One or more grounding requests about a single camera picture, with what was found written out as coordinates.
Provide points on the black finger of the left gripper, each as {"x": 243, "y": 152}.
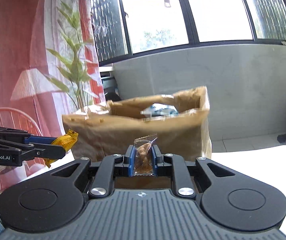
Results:
{"x": 14, "y": 153}
{"x": 23, "y": 137}

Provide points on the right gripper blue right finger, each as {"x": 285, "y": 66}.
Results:
{"x": 173, "y": 166}

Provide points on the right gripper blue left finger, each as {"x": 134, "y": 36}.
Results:
{"x": 106, "y": 171}

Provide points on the clear nut snack packet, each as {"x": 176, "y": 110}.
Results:
{"x": 143, "y": 155}

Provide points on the yellow snack packet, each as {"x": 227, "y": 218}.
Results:
{"x": 66, "y": 141}

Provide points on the white blue-dotted snack packet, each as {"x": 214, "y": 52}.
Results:
{"x": 159, "y": 109}

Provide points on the large cardboard box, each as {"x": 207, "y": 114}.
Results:
{"x": 111, "y": 127}

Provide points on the patterned pink curtain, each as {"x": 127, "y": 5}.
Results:
{"x": 48, "y": 63}

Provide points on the window with black frame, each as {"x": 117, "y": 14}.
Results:
{"x": 126, "y": 29}

